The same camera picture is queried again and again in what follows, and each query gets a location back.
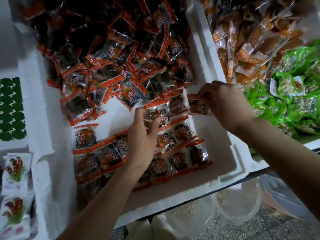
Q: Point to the clear round plastic tub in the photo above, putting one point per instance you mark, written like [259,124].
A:
[192,217]

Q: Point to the person's right hand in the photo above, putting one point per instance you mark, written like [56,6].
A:
[229,105]

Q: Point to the person's left hand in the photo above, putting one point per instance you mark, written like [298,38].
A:
[141,141]

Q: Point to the dark red snack packet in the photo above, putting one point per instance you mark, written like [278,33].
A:
[159,113]
[196,107]

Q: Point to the pile of brown packets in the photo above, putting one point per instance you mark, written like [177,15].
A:
[250,37]

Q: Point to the green leaf-pattern sheet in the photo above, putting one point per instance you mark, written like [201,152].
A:
[12,110]

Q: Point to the person's beige trousers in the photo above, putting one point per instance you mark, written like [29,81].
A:
[145,230]

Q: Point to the person's right forearm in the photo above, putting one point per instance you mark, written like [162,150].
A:
[285,162]

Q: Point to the person's left forearm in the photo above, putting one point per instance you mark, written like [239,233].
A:
[102,207]

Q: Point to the pile of white printed packets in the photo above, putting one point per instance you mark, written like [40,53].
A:
[16,197]

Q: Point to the pile of green packets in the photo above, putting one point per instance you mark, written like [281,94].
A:
[290,102]

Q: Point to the clear rectangular plastic tub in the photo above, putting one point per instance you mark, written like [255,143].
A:
[285,197]

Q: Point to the pile of dark red packets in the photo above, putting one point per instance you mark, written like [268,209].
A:
[110,42]

